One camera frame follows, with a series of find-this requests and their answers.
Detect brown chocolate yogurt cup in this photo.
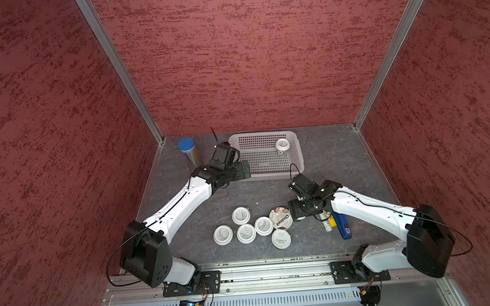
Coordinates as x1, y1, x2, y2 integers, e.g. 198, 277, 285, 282
269, 207, 293, 230

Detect white yogurt cup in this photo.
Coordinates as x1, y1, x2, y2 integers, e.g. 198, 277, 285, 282
213, 225, 234, 246
271, 229, 292, 250
275, 138, 291, 155
231, 206, 251, 225
254, 216, 274, 237
236, 223, 257, 244

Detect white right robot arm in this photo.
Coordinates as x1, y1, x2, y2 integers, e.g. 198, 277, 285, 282
288, 180, 456, 283

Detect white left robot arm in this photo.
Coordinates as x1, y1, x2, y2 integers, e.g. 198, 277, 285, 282
119, 161, 251, 288

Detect white perforated plastic basket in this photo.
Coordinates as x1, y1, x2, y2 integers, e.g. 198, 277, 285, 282
229, 131, 305, 181

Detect white yogurt cup front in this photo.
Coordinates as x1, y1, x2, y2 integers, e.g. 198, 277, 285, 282
271, 229, 292, 250

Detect white glue stick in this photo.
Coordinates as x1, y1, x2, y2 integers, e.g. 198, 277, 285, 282
322, 221, 333, 232

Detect yellow glue stick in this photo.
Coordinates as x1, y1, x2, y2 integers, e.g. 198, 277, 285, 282
328, 215, 337, 228

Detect blue-lidded clear tube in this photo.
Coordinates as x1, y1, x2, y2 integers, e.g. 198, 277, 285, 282
178, 137, 202, 171

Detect right black connector board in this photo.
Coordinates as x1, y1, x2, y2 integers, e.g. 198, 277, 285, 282
360, 286, 382, 306

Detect left green circuit board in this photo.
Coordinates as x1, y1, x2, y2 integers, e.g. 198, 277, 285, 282
179, 299, 206, 306

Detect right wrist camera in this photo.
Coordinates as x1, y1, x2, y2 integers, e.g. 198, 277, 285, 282
289, 174, 319, 198

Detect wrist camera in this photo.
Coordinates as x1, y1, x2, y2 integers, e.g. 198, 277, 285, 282
209, 141, 240, 171
289, 174, 319, 198

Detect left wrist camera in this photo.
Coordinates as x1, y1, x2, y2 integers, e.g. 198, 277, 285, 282
209, 141, 240, 171

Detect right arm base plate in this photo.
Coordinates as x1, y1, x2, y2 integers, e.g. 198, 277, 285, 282
329, 261, 391, 285

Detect aluminium front rail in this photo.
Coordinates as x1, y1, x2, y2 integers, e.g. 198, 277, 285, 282
101, 246, 452, 306

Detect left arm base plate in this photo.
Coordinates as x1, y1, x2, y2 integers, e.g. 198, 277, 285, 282
162, 270, 221, 297

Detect left aluminium corner post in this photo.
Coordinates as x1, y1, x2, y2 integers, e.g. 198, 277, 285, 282
74, 0, 165, 146

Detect aluminium corner post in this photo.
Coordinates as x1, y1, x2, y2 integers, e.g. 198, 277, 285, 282
74, 0, 165, 146
353, 0, 424, 132

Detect right aluminium corner post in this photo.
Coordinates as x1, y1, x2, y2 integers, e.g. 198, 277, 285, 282
353, 0, 424, 132

